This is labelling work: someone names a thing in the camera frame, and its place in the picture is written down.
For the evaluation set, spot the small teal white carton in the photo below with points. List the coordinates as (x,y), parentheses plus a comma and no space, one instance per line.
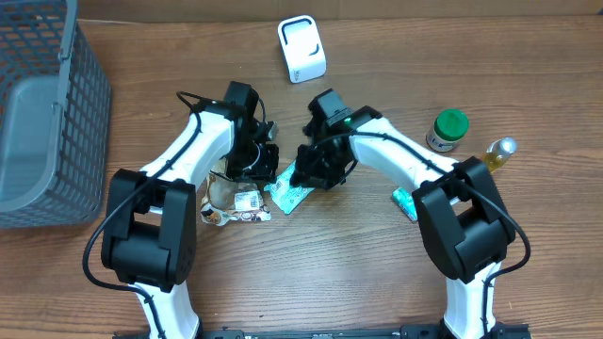
(405,202)

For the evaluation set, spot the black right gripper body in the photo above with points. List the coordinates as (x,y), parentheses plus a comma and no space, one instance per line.
(324,167)

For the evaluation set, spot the green white yogurt cup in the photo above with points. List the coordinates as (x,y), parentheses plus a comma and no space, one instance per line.
(447,130)

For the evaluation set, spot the brown white snack bag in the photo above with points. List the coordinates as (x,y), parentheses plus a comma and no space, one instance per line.
(228,201)

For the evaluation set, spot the teal snack packet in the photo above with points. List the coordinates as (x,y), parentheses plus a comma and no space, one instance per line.
(283,194)

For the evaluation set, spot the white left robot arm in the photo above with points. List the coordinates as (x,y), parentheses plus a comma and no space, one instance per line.
(149,232)

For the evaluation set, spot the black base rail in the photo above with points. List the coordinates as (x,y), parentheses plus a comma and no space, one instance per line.
(433,331)

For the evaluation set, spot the white barcode scanner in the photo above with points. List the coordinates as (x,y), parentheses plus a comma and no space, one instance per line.
(302,48)

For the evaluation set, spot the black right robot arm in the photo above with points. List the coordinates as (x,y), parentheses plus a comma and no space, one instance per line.
(462,219)

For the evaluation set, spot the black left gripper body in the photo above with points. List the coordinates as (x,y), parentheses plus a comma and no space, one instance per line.
(259,166)

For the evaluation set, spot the yellow liquid glass bottle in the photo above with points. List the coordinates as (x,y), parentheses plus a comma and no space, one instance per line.
(499,152)

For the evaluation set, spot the grey plastic mesh basket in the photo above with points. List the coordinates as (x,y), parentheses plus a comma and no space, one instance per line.
(55,114)

